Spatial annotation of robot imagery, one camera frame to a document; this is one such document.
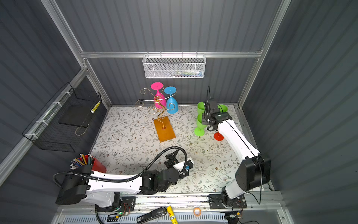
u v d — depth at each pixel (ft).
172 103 2.96
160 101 2.65
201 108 3.27
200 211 2.32
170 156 2.14
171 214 2.28
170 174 1.75
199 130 3.13
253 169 1.39
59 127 2.37
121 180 1.58
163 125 3.33
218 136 3.26
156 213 2.21
